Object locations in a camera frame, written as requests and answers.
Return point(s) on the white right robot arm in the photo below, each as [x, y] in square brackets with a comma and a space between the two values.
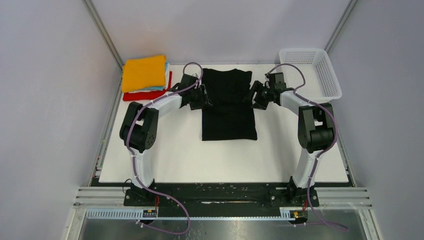
[316, 129]

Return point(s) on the orange folded t-shirt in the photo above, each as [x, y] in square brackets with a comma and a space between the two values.
[143, 73]

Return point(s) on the white plastic basket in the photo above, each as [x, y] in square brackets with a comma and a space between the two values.
[312, 71]

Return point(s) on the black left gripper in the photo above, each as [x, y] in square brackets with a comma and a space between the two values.
[203, 99]

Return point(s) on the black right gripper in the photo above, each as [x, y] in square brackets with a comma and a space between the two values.
[259, 103]

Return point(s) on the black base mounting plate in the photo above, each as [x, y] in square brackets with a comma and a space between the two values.
[278, 194]

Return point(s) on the black t-shirt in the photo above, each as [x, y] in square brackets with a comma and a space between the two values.
[230, 116]

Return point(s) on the white folded t-shirt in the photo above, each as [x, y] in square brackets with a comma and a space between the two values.
[157, 88]

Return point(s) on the red folded t-shirt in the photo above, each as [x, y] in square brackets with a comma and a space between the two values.
[151, 95]

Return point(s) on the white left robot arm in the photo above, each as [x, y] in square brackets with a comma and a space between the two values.
[140, 124]

